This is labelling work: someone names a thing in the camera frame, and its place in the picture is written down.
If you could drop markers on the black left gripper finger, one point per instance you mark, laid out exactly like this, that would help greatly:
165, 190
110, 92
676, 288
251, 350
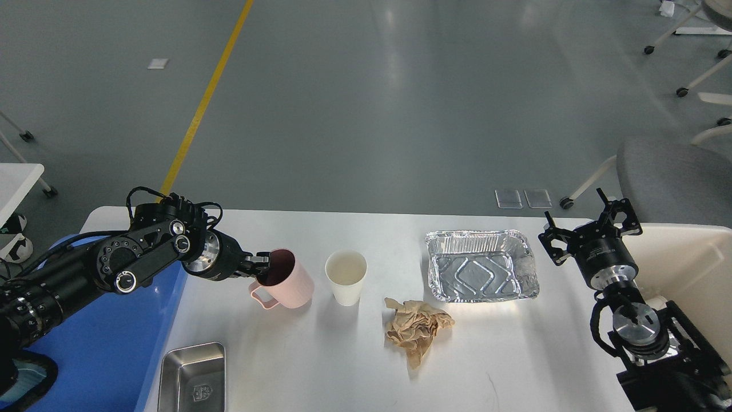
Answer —
261, 261
260, 276

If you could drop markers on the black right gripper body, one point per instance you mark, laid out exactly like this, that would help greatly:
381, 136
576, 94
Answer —
602, 256

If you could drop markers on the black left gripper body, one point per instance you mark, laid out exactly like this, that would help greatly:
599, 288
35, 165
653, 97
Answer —
222, 258

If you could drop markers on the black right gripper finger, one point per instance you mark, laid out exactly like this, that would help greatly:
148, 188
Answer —
618, 218
559, 243

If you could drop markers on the pink ribbed mug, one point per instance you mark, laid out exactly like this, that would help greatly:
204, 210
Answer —
287, 282

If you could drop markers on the stainless steel tray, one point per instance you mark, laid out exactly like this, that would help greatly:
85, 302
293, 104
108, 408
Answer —
193, 378

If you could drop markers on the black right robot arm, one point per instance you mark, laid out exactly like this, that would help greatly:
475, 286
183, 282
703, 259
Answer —
669, 364

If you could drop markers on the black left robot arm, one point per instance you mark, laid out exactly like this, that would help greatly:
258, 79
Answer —
73, 274

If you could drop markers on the grey office chair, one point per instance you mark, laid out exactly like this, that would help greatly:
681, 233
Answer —
669, 182

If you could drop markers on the beige plastic bin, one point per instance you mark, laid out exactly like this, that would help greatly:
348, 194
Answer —
691, 266

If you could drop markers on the white paper cup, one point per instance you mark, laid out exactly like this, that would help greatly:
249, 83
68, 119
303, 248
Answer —
346, 271

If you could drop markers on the aluminium foil tray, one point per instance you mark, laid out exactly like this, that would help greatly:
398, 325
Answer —
468, 266

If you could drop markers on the blue plastic tray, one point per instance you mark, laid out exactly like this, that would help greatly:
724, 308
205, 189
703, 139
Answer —
107, 353

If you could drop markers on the crumpled brown paper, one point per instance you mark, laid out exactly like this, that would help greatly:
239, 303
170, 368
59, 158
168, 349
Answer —
414, 326

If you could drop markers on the black white sneaker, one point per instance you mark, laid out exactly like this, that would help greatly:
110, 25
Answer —
16, 247

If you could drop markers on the teal ceramic mug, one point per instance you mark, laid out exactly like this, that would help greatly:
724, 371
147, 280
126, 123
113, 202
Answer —
34, 376

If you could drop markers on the white side table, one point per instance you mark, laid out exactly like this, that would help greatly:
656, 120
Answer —
18, 178

